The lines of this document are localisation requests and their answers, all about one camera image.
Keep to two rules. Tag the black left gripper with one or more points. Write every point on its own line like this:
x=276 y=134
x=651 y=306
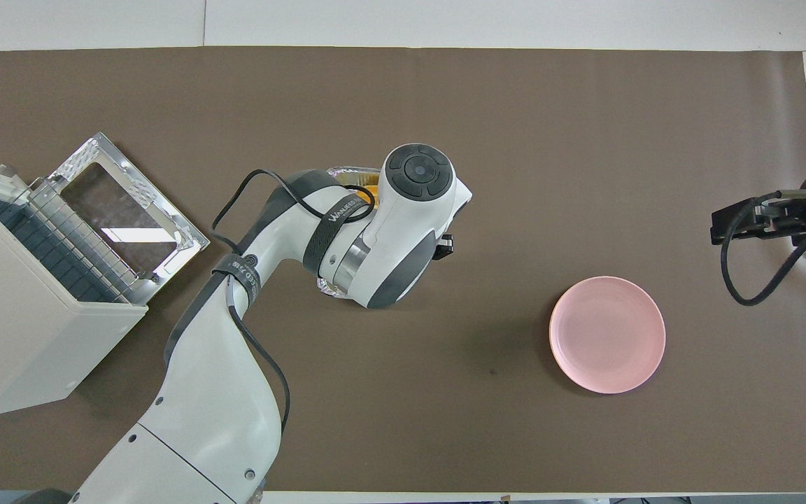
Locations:
x=443 y=247

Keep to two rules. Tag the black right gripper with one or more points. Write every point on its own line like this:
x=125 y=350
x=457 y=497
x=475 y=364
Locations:
x=795 y=217

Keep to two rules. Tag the sliced golden bread loaf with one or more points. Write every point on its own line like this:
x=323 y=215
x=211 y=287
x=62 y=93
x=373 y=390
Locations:
x=370 y=182

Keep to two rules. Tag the aluminium foil tray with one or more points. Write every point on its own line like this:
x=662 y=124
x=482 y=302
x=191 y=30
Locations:
x=347 y=170

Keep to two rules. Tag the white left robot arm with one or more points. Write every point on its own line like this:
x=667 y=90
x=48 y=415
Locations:
x=221 y=420

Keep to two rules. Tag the cream toaster oven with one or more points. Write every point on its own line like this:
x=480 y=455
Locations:
x=18 y=336

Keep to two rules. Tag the brown table mat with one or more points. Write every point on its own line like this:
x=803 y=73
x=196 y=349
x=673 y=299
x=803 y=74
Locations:
x=515 y=140

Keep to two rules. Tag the pink round plate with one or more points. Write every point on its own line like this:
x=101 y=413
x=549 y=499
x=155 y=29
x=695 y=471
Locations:
x=606 y=336

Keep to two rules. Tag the glass oven door metal frame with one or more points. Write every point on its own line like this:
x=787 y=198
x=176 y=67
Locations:
x=126 y=210

